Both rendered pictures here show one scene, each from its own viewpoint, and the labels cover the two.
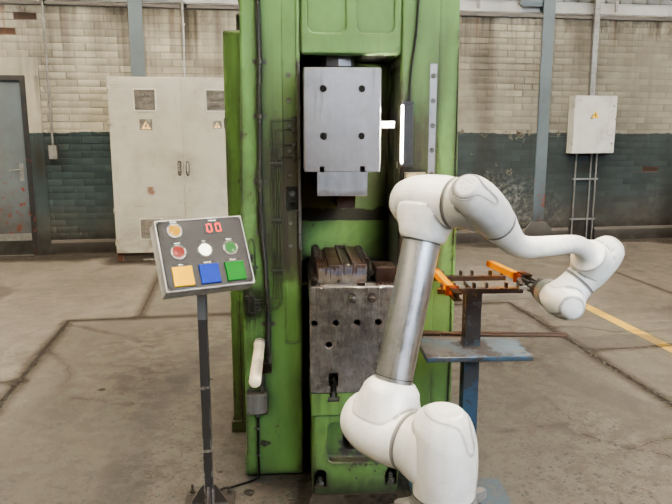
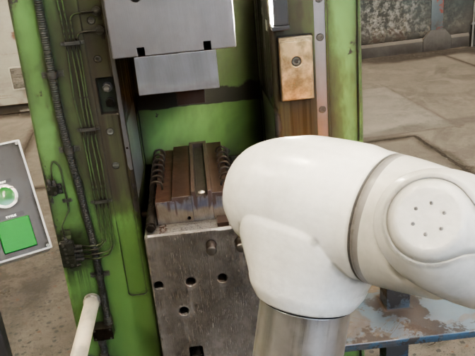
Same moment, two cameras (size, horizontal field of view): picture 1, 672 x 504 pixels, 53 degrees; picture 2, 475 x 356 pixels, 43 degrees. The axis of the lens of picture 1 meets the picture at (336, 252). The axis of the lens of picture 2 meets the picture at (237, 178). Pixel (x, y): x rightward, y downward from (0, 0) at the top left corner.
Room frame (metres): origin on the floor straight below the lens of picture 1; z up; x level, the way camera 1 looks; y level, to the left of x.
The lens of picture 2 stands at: (1.18, -0.17, 1.62)
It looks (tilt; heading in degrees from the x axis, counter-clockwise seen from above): 22 degrees down; 1
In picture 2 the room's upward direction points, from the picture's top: 5 degrees counter-clockwise
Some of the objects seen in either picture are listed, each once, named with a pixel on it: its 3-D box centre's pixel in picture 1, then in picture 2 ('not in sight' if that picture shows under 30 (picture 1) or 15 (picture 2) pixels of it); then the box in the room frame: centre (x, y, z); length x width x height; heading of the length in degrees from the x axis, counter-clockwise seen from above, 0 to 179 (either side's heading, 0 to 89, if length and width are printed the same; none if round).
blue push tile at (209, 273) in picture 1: (209, 273); not in sight; (2.42, 0.47, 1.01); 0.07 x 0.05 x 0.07; 119
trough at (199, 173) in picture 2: (344, 254); (198, 165); (2.86, -0.03, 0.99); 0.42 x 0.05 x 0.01; 4
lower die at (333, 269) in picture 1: (338, 262); (191, 177); (2.86, -0.01, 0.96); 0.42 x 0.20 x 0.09; 4
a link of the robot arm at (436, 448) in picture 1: (441, 449); not in sight; (1.51, -0.26, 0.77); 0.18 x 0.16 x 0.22; 45
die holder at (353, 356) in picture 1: (350, 320); (218, 252); (2.87, -0.06, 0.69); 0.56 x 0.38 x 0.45; 4
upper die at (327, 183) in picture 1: (338, 180); (177, 57); (2.86, -0.01, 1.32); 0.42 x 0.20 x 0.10; 4
